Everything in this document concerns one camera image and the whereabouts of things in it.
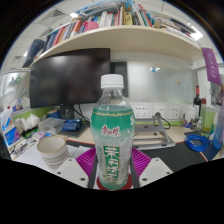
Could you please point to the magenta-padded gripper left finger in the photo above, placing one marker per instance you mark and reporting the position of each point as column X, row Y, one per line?
column 71, row 170

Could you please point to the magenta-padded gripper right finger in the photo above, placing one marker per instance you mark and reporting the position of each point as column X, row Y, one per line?
column 156, row 170

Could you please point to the green tea drink bottle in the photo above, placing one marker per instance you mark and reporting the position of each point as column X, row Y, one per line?
column 112, row 133

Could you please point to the purple transparent water bottle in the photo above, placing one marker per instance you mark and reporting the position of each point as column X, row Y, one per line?
column 219, row 130

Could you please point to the beige ribbed paper cup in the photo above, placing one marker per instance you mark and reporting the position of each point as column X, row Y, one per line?
column 53, row 153

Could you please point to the black desk mat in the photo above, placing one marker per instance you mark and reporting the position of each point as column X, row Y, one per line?
column 180, row 155

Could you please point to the grey metal laptop stand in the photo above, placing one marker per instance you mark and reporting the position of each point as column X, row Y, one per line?
column 153, row 138

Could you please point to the small blue box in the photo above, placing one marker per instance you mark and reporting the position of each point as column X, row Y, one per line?
column 72, row 124

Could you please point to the clear plastic box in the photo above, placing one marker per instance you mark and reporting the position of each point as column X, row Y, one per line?
column 51, row 125

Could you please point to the pile of white tissues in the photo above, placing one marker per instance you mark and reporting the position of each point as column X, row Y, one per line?
column 28, row 122

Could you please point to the blue white tissue box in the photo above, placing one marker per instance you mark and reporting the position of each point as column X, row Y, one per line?
column 11, row 135

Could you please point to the dark wine bottle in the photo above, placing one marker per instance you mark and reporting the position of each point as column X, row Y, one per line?
column 197, row 103

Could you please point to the black computer monitor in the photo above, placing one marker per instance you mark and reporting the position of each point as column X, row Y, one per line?
column 70, row 78

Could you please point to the purple hanging banner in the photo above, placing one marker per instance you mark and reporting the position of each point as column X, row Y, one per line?
column 211, row 66

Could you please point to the wall shelf with books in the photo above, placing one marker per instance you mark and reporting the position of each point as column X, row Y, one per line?
column 123, row 41

